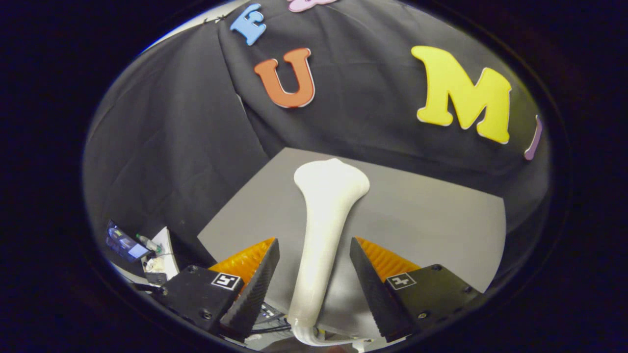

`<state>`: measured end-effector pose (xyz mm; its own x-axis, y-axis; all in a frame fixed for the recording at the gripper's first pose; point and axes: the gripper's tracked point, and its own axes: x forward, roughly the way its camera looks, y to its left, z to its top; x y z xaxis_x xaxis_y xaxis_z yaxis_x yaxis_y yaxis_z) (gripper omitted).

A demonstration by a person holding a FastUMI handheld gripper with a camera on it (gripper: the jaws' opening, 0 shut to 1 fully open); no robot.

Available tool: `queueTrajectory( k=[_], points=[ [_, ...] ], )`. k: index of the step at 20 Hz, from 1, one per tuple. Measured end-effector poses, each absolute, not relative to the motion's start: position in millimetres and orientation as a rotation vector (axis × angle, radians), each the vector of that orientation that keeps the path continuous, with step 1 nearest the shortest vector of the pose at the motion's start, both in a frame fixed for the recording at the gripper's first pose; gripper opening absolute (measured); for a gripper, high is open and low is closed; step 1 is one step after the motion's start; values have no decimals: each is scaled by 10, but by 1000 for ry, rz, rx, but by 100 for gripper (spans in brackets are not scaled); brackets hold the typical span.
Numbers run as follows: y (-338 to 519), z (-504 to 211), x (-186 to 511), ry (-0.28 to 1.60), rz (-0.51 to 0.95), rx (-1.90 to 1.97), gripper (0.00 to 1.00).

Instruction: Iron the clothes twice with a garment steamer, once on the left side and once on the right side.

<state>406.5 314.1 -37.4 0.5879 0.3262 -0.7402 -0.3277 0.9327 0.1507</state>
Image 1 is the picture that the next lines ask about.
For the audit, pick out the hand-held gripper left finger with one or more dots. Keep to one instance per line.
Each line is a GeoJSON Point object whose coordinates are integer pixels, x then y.
{"type": "Point", "coordinates": [255, 294]}

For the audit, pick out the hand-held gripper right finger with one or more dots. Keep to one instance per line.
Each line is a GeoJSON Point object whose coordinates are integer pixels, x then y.
{"type": "Point", "coordinates": [373, 294]}

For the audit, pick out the white garment steamer head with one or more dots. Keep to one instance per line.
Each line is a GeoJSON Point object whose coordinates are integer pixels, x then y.
{"type": "Point", "coordinates": [324, 220]}

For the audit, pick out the grey cabinet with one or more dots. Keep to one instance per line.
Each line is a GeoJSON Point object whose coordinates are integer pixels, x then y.
{"type": "Point", "coordinates": [417, 220]}

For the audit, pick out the white device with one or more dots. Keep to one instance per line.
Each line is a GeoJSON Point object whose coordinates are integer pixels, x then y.
{"type": "Point", "coordinates": [167, 245]}

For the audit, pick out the small lit screen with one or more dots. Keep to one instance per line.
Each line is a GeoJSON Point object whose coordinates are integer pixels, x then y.
{"type": "Point", "coordinates": [125, 242]}

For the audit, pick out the black backdrop cloth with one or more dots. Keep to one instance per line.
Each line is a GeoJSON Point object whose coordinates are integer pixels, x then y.
{"type": "Point", "coordinates": [171, 147]}

